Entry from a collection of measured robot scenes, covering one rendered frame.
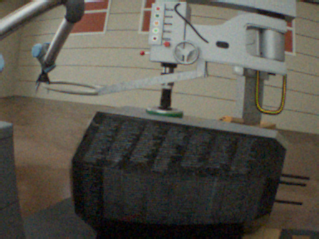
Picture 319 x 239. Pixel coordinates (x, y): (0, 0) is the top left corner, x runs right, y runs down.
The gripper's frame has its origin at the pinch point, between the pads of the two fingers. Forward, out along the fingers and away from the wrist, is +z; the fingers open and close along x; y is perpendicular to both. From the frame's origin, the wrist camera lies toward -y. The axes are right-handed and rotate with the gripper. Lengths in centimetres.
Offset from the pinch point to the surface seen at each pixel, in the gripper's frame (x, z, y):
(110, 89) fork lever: 49, -8, 20
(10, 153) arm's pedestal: -12, 18, 80
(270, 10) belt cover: 129, -78, 67
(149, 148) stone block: 64, 12, 67
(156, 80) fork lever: 73, -18, 33
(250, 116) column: 157, 2, 10
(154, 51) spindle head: 69, -35, 35
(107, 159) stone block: 45, 21, 63
